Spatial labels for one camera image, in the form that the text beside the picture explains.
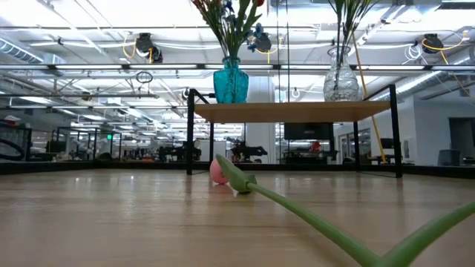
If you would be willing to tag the grey waste bin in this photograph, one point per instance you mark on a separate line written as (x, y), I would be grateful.
(449, 157)

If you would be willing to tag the clear glass vase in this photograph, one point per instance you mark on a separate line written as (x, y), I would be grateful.
(341, 87)

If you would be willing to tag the white flower bunch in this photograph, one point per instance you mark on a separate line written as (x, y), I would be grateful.
(347, 22)

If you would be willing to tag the orange tulip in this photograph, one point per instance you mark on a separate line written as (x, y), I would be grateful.
(241, 11)

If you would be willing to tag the black metal rig frame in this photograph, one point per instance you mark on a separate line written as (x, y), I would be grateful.
(74, 167)

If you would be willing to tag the distant black frame enclosure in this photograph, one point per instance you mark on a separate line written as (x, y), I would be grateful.
(94, 142)

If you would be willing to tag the red blossom spray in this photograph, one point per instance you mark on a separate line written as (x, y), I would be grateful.
(198, 3)

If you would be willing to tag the distant black robot station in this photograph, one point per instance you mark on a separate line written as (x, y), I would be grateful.
(178, 153)
(245, 151)

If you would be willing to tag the pink tulip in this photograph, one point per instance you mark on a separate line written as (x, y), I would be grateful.
(217, 174)

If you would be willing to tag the blue flower bunch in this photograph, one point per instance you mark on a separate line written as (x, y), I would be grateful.
(258, 29)

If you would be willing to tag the wooden shelf black legs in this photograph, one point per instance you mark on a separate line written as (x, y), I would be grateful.
(289, 112)

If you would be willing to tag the long ceiling light bar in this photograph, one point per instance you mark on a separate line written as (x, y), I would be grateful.
(111, 67)

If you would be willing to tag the teal glass vase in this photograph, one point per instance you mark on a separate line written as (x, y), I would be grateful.
(231, 85)

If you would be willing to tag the black rectangular box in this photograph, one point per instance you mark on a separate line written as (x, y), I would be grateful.
(308, 131)

